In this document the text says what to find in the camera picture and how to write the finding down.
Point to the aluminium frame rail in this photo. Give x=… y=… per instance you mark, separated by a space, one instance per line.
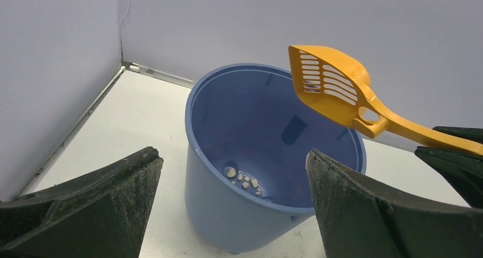
x=125 y=66

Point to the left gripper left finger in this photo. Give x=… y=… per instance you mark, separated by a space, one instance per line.
x=103 y=213

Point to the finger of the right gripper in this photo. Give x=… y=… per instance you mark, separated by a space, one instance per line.
x=473 y=134
x=463 y=171

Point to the blue plastic bucket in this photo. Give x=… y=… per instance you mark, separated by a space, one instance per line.
x=249 y=117

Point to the orange litter scoop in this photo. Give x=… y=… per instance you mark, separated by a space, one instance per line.
x=338 y=86

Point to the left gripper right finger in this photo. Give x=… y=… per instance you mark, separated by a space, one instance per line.
x=359 y=216

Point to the litter clumps in bucket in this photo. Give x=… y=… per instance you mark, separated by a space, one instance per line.
x=243 y=181

